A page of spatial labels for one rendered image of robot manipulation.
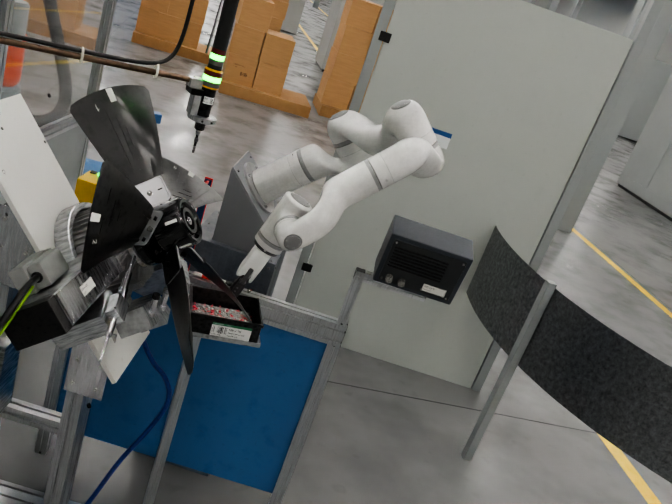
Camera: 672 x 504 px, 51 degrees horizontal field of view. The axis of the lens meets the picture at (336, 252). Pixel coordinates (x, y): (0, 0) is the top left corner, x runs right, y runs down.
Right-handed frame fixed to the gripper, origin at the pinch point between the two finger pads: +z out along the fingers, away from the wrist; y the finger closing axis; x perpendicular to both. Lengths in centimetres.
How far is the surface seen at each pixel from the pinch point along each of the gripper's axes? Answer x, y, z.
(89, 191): -51, -24, 11
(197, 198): -22.4, -2.5, -14.7
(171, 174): -32.1, -8.9, -13.8
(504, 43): 48, -170, -100
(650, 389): 154, -60, -30
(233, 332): 7.3, -5.0, 14.9
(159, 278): -18.7, 7.0, 6.5
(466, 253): 52, -23, -40
